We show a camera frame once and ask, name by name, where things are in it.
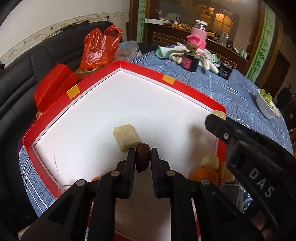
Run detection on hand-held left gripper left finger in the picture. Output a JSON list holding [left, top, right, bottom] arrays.
[[17, 148, 137, 241]]

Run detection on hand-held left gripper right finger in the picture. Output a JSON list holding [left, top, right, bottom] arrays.
[[150, 148, 264, 241]]

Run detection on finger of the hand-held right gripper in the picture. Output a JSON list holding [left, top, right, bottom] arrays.
[[205, 113, 296, 163]]

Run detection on red date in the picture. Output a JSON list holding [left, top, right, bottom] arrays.
[[135, 143, 151, 173]]

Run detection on beige cake piece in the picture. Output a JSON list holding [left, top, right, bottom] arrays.
[[209, 110, 226, 121]]

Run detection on orange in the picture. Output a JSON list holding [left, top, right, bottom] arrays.
[[190, 169, 220, 186]]

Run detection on red cardboard box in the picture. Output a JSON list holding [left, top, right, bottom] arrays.
[[22, 60, 227, 241]]

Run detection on blue plaid printed tablecloth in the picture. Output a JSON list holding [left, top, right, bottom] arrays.
[[18, 45, 293, 241]]

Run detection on white bowl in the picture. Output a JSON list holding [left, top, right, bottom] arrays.
[[256, 88, 281, 120]]

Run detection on small black box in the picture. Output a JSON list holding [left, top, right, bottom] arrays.
[[217, 61, 233, 80]]

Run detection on green leafy vegetables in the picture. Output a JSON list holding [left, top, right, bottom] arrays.
[[260, 89, 278, 112]]

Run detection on white work gloves bundle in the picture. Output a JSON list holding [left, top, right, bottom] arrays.
[[170, 43, 220, 75]]

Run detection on dark jar with cork stopper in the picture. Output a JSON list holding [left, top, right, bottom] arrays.
[[181, 44, 200, 72]]

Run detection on clear glass jar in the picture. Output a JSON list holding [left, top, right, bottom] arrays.
[[218, 32, 229, 45]]

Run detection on bottle with pink knitted sleeve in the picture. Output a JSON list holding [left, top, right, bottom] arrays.
[[187, 20, 208, 55]]

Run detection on mint green cloth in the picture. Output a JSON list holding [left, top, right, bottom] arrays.
[[154, 46, 176, 59]]

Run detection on wooden sideboard cabinet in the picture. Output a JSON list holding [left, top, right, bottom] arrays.
[[144, 19, 249, 67]]

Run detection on red box lid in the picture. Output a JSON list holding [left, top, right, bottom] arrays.
[[34, 64, 80, 113]]

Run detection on clear plastic bag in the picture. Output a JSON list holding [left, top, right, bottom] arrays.
[[115, 40, 142, 62]]

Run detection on red plastic bag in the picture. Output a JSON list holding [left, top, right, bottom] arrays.
[[80, 24, 123, 71]]

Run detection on black leather sofa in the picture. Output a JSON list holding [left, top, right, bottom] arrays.
[[0, 20, 130, 232]]

